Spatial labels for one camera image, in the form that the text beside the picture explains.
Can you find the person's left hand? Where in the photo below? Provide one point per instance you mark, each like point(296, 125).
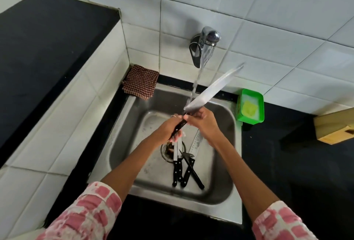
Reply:
point(166, 130)

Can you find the pink white patterned sleeve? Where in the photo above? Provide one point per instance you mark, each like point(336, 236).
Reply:
point(88, 215)
point(279, 224)

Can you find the person's left fingers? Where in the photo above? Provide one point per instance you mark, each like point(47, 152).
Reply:
point(177, 120)

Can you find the yellow dish soap bar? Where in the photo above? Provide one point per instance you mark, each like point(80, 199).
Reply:
point(249, 108)

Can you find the person's right hand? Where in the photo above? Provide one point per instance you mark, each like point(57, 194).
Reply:
point(206, 126)

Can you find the chrome wall faucet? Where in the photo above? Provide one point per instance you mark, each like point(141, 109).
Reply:
point(206, 39)

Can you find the brown checkered cloth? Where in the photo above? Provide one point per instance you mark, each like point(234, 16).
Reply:
point(140, 82)

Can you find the person's left forearm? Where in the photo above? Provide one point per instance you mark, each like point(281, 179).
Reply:
point(132, 165)

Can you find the person's right forearm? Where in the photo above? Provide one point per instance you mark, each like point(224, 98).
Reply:
point(240, 173)

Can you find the metal sink drain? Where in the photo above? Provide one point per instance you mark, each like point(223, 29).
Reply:
point(167, 154)

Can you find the pink white patterned left sleeve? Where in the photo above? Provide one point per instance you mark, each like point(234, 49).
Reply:
point(88, 215)

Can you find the pink white patterned right sleeve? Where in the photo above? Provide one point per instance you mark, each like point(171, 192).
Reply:
point(279, 224)

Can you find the green plastic soap dish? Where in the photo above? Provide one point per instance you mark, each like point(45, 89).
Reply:
point(258, 107)

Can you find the wooden knife block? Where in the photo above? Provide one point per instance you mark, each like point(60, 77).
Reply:
point(333, 127)

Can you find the stainless steel sink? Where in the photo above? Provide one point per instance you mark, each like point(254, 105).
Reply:
point(132, 143)

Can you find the person's right fingers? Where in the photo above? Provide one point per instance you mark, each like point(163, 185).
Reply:
point(194, 115)

